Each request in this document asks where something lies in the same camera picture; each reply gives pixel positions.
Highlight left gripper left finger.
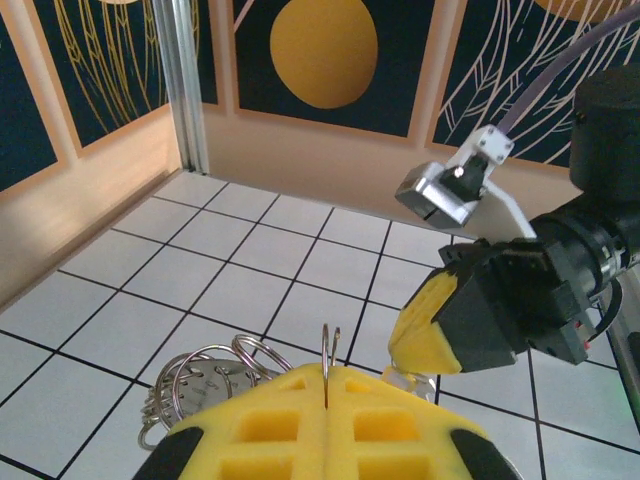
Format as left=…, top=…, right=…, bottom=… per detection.
left=133, top=363, right=329, bottom=480

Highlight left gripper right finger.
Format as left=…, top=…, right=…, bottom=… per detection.
left=324, top=366, right=522, bottom=480

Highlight silver keyring chain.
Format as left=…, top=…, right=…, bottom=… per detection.
left=137, top=323, right=346, bottom=451

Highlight yellow headed key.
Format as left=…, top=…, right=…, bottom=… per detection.
left=380, top=363, right=440, bottom=407

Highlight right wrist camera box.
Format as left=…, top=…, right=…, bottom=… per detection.
left=394, top=160, right=484, bottom=230

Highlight white right camera bracket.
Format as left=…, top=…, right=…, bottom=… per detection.
left=447, top=124, right=537, bottom=240

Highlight aluminium frame post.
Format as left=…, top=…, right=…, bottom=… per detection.
left=152, top=0, right=210, bottom=175

